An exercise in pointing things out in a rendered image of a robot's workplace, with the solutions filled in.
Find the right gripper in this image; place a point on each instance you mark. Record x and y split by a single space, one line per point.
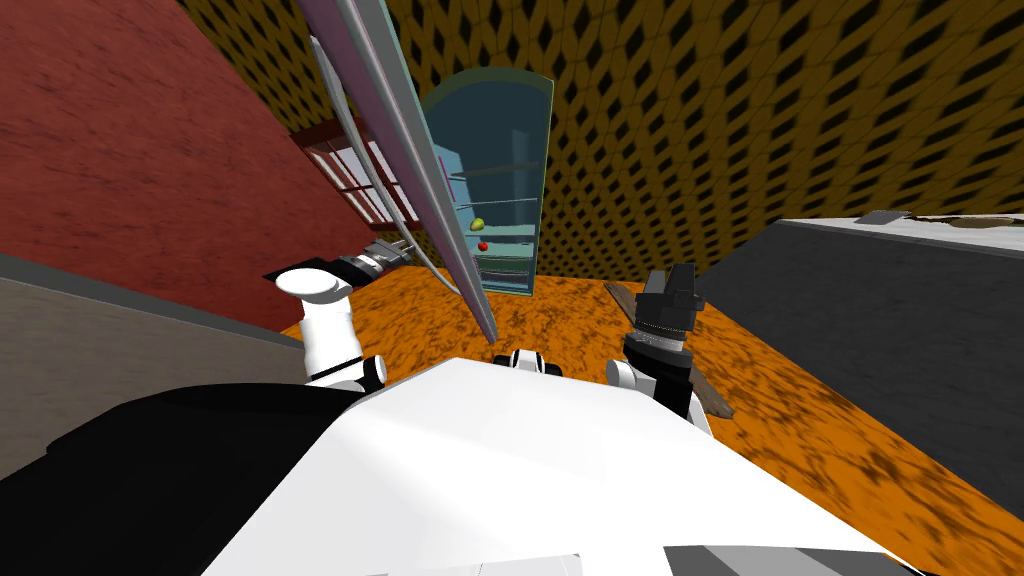
666 314

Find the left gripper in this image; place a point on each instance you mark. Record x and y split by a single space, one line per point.
374 262

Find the grey fridge door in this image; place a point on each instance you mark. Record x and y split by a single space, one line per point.
400 120

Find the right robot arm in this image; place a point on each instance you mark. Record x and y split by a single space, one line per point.
664 372

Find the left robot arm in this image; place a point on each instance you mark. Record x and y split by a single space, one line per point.
330 336

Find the red-framed window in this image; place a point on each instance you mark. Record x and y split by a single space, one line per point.
352 172

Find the brown wooden plank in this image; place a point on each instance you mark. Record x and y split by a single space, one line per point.
714 396

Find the teal open fridge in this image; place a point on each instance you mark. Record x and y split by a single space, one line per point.
512 160

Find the dark grey kitchen counter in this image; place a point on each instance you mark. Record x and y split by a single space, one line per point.
880 320

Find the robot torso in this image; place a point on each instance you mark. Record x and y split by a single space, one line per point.
512 464

